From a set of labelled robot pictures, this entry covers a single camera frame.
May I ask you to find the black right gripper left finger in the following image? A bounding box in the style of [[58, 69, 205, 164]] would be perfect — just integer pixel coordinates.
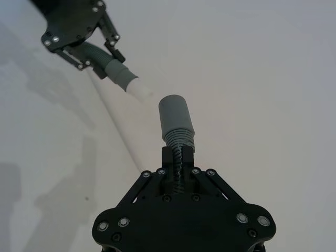
[[119, 146, 175, 208]]

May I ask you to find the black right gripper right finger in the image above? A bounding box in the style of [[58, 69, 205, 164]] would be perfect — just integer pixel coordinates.
[[182, 146, 247, 205]]

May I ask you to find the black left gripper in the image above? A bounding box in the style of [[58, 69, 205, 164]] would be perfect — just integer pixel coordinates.
[[38, 0, 125, 80]]

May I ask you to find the grey corrugated hose white tip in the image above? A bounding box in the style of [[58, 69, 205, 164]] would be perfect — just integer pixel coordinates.
[[68, 43, 155, 103]]

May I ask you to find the grey corrugated hose grey cuff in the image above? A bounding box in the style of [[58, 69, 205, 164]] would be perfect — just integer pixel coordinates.
[[158, 93, 196, 196]]

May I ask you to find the white table cloth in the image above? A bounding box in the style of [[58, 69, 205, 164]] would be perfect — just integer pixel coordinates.
[[0, 0, 144, 252]]

